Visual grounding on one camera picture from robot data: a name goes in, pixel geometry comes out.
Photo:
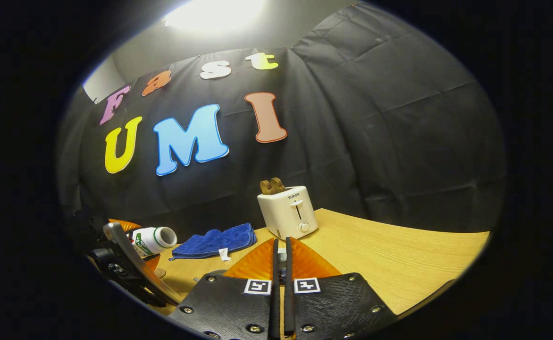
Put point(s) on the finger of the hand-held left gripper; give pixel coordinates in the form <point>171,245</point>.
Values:
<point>130,264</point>
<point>123,224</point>

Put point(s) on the white toaster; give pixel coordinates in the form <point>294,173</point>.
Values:
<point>286,215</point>

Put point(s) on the white plastic water bottle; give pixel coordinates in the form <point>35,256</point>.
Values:
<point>154,238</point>

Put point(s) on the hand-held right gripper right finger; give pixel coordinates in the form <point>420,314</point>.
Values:
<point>289,307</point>

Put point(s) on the round wooden coaster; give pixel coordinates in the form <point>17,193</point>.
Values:
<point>159,273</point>

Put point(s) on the blue towel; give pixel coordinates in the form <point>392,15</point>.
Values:
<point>215,241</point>

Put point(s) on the black backdrop cloth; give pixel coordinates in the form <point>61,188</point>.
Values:
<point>375,118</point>

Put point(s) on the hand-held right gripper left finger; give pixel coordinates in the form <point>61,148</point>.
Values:
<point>275,307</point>

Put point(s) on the brown bread slice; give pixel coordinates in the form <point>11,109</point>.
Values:
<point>279,184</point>
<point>267,187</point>

